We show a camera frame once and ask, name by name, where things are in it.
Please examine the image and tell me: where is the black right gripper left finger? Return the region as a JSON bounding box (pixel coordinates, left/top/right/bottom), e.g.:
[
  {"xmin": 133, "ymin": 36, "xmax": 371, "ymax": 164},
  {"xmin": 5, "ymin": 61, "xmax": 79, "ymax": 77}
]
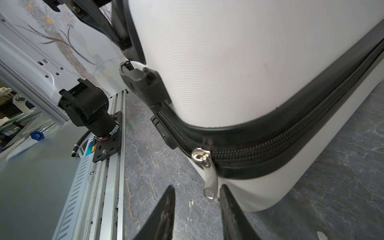
[{"xmin": 134, "ymin": 185, "xmax": 176, "ymax": 240}]

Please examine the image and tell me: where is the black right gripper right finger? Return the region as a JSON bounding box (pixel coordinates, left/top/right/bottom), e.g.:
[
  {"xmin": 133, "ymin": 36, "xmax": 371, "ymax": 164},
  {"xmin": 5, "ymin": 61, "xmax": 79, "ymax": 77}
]
[{"xmin": 220, "ymin": 185, "xmax": 261, "ymax": 240}]

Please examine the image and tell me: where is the white hard-shell suitcase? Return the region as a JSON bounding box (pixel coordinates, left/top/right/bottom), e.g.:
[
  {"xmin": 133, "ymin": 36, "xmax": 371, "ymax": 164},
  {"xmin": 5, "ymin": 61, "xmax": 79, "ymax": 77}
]
[{"xmin": 41, "ymin": 0, "xmax": 384, "ymax": 213}]

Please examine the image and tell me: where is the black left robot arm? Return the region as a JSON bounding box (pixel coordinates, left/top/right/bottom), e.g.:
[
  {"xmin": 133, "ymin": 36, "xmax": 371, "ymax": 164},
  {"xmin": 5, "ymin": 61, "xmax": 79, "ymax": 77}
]
[{"xmin": 1, "ymin": 12, "xmax": 125, "ymax": 138}]

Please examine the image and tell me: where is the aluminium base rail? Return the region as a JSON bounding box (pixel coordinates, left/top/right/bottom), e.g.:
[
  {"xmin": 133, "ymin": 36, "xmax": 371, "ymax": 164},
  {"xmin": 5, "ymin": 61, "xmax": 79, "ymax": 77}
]
[{"xmin": 52, "ymin": 89, "xmax": 128, "ymax": 240}]

